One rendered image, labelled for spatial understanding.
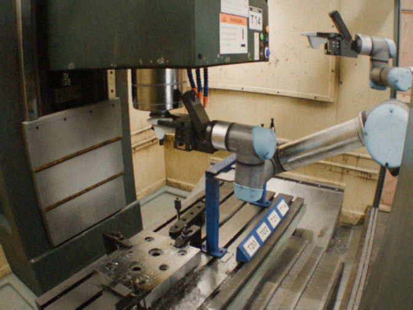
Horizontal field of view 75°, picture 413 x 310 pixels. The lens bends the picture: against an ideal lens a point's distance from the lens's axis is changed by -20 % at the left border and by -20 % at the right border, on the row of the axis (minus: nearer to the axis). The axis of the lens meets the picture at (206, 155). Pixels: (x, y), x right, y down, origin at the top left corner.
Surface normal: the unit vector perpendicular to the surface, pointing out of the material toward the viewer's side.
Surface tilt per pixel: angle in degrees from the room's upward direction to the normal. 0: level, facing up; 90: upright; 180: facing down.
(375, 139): 85
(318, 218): 24
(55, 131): 90
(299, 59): 90
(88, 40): 90
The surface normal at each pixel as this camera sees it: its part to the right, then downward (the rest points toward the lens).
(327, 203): -0.22, -0.74
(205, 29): 0.85, 0.17
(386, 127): -0.66, 0.18
